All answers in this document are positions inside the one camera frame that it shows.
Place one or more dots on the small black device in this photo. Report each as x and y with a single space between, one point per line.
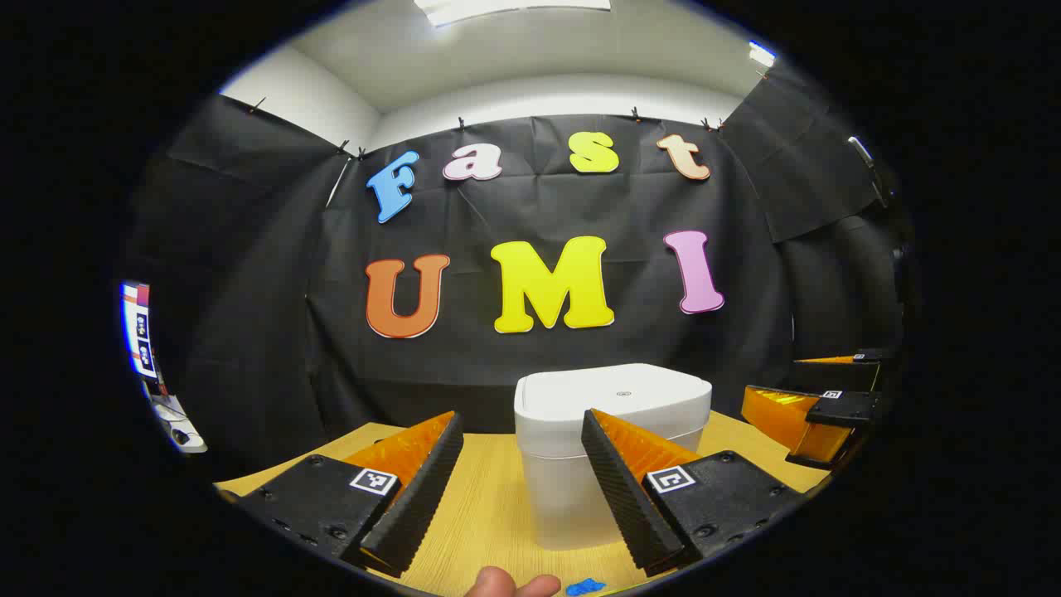
181 436

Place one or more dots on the wooden desktop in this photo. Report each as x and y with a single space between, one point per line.
497 497

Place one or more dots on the blue paper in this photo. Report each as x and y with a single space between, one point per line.
584 587

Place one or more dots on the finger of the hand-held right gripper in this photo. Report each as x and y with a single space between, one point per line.
837 377
845 406

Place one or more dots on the small ceiling light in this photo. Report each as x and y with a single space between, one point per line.
761 54

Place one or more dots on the black backdrop cloth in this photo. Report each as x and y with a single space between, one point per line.
464 365

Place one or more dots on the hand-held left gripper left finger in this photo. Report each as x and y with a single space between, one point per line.
419 502

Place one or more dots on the computer monitor screen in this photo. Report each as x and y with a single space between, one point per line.
137 323

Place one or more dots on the long ceiling light panel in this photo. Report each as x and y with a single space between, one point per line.
497 8

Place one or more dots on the white desktop garbage bin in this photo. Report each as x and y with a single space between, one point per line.
613 398

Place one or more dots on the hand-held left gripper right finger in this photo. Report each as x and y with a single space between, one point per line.
626 497

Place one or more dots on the grey metal bar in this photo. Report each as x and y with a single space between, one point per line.
860 149

